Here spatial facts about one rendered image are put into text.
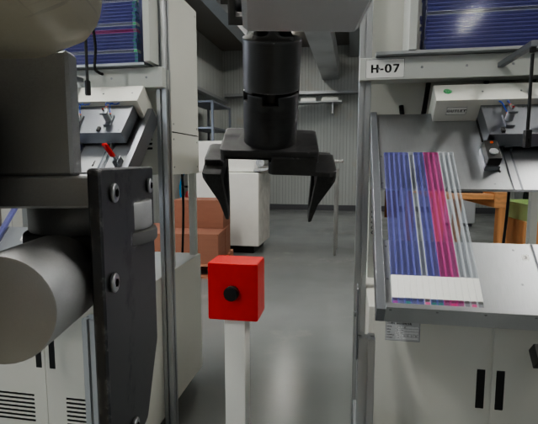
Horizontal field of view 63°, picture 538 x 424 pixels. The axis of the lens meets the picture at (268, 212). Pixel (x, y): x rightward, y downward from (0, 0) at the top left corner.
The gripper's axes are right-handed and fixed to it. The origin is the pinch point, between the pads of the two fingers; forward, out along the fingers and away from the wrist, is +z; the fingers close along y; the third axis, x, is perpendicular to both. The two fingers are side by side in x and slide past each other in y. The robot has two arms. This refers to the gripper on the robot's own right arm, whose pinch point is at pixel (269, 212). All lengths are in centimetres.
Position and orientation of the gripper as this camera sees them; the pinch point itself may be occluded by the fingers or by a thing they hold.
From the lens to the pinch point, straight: 51.7
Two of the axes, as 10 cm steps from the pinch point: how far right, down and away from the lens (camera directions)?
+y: -10.0, -0.3, 0.2
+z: -0.2, 8.6, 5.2
